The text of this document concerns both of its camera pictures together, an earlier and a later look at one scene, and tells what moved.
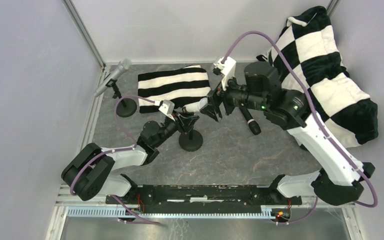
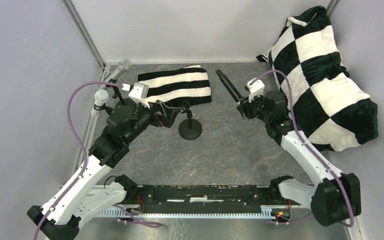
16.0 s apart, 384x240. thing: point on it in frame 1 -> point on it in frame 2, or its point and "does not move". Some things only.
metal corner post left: (81, 26) does not move
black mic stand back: (190, 140) -> (109, 110)
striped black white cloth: (182, 86) does not move
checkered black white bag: (309, 40) does not move
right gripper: (220, 100) -> (243, 105)
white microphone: (195, 107) -> (101, 96)
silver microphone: (125, 64) does not move
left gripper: (181, 120) -> (158, 114)
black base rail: (203, 199) does not move
